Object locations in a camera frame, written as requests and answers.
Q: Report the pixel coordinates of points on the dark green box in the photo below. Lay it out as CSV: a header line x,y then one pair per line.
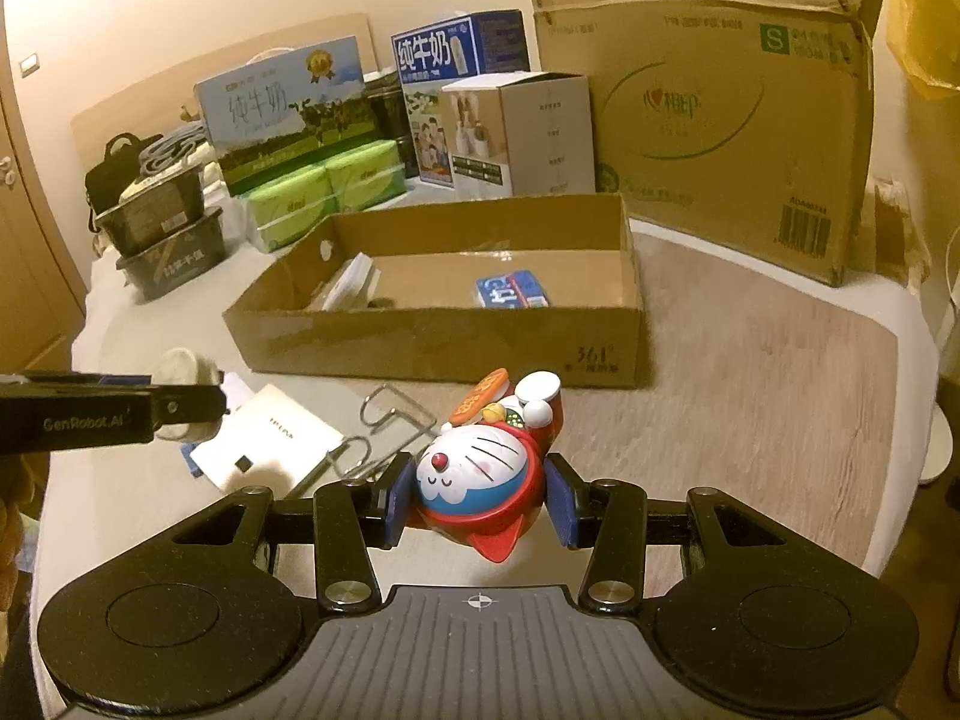
x,y
386,112

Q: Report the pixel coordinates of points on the wooden board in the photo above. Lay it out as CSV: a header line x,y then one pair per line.
x,y
225,52

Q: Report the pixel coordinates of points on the black bag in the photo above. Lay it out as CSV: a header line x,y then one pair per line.
x,y
112,165

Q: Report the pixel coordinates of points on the wall switch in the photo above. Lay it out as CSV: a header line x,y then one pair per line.
x,y
28,65

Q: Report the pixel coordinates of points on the green landscape milk box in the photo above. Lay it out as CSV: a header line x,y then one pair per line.
x,y
277,120

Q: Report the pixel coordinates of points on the wooden door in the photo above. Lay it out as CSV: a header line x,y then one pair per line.
x,y
30,277

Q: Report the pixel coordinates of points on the blue milk carton box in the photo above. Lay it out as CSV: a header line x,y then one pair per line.
x,y
431,60

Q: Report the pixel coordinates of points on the blue white packet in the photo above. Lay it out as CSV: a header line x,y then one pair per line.
x,y
510,291

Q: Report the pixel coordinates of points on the small beige round object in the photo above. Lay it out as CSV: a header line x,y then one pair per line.
x,y
184,367

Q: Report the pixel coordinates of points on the white product box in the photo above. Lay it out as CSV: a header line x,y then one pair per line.
x,y
547,135

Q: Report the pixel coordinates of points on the white round object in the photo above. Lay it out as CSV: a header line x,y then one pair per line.
x,y
937,442

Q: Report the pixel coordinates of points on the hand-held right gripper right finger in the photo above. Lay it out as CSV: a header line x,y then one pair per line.
x,y
562,504

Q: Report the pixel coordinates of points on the white packet in box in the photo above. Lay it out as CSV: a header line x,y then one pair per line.
x,y
352,277

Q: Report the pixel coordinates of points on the blue cat figurine toy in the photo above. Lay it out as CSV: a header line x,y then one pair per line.
x,y
465,472

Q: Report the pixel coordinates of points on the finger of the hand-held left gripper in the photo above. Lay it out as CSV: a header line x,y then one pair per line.
x,y
191,406

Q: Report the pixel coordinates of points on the white device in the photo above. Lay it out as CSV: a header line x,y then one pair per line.
x,y
262,435

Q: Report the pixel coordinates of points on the green tissue pack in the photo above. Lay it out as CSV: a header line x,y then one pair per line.
x,y
289,210
367,176

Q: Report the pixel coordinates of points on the yellow plastic bag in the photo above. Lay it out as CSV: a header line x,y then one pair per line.
x,y
930,15

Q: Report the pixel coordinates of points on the person's left hand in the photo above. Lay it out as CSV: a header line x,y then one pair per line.
x,y
10,525

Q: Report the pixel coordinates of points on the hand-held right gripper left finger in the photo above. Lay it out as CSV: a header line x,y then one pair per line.
x,y
394,501

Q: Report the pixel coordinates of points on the large cardboard box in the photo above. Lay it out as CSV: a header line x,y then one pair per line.
x,y
712,127

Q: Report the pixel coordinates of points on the shallow cardboard box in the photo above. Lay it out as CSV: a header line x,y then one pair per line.
x,y
450,345

